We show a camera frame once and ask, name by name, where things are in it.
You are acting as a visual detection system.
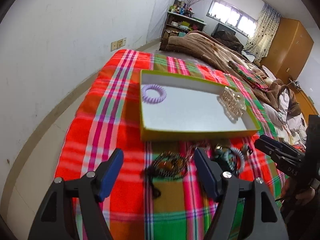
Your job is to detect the translucent pink hair claw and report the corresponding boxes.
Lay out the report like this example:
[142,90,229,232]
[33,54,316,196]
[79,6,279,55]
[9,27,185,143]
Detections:
[217,86,246,123]

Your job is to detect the brown beaded bracelet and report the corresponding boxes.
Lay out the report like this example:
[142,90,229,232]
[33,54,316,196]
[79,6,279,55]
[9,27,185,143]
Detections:
[145,151,189,199]

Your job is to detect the purple spiral hair tie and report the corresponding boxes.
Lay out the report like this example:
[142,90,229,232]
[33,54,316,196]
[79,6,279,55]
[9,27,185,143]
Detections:
[140,83,168,105]

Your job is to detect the black tie with pink bead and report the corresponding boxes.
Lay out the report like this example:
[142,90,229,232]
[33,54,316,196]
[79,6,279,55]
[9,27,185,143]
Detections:
[241,144,253,158]

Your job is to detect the person's right hand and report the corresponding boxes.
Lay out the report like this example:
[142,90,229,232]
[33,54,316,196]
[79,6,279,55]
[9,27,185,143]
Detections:
[281,178,316,205]

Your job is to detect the white pink quilt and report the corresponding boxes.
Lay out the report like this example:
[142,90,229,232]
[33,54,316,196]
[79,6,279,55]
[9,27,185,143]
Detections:
[260,66,307,147]

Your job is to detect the folded plaid cloth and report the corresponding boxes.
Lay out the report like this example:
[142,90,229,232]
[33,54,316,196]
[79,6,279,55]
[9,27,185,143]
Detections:
[228,61,268,92]

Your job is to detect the wooden wardrobe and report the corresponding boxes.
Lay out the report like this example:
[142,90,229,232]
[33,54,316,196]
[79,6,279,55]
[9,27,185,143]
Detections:
[260,17,314,84]

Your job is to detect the plaid red green bedspread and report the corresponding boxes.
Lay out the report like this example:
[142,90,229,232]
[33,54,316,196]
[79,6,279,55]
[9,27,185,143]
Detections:
[55,49,277,239]

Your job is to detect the yellow-green shallow box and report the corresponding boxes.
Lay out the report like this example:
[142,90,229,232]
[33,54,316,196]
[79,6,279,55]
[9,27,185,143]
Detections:
[140,70,261,141]

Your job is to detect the dark brown clothing pile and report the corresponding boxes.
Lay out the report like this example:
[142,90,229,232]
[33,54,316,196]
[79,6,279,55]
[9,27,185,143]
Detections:
[212,30,244,54]

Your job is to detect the floral curtain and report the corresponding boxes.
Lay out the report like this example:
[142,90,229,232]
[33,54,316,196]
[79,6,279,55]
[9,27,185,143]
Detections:
[244,3,281,62]

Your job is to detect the brown fleece blanket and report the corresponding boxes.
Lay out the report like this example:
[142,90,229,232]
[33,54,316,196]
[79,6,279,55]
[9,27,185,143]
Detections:
[159,30,303,117]

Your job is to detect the black television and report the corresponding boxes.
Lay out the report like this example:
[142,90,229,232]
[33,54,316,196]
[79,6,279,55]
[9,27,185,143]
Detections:
[212,23,236,35]

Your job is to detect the window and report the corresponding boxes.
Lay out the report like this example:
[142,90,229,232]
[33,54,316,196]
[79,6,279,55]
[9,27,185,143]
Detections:
[207,0,257,37]

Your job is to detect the wooden shelf unit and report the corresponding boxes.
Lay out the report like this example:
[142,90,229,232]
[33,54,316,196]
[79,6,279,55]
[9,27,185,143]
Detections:
[161,12,207,39]

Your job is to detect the wall socket panel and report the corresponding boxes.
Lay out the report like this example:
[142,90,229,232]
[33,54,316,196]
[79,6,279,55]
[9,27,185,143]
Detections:
[111,38,126,51]

